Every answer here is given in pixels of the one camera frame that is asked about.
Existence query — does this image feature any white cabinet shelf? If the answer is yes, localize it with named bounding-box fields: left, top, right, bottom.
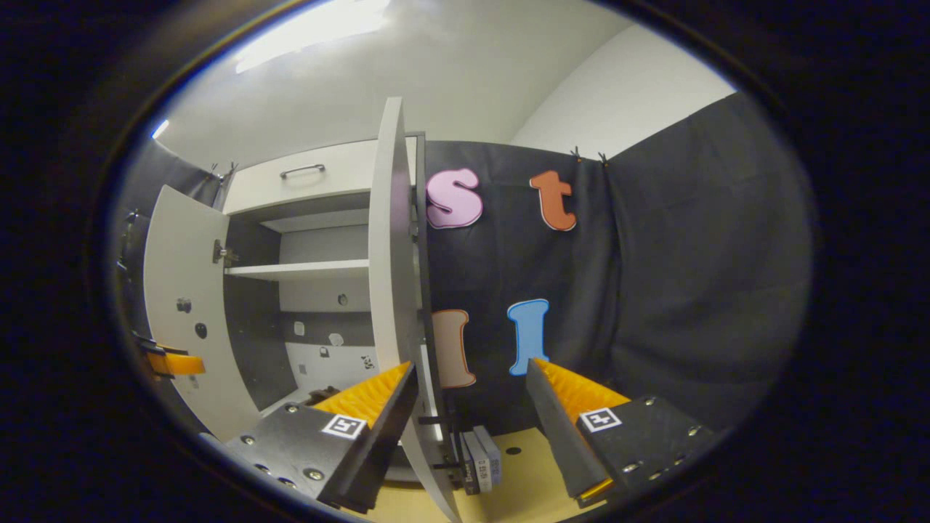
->
left=224, top=259, right=371, bottom=283

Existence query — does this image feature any white shoe cabinet door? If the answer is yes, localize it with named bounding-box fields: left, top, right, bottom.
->
left=368, top=97, right=466, bottom=523
left=142, top=184, right=264, bottom=442

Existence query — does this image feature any white and grey shoe cabinet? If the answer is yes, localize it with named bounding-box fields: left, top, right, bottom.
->
left=218, top=133, right=437, bottom=437

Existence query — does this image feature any black backdrop cloth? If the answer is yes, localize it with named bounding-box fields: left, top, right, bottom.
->
left=113, top=91, right=814, bottom=437

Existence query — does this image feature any small dark carton box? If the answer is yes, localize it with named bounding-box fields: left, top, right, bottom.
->
left=477, top=426, right=503, bottom=486
left=458, top=434, right=482, bottom=495
left=466, top=431, right=494, bottom=492

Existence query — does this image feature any black door handle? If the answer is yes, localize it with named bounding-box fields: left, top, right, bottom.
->
left=418, top=414, right=466, bottom=477

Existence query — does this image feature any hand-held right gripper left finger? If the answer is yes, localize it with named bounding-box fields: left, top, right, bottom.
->
left=224, top=362, right=421, bottom=514

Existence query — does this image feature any ceiling light panel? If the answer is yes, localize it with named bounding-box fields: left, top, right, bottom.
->
left=234, top=0, right=392, bottom=75

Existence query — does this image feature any white cabinet drawer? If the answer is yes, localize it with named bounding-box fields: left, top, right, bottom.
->
left=222, top=137, right=419, bottom=216

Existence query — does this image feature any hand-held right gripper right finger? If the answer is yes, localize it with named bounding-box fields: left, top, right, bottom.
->
left=526, top=357, right=719, bottom=509

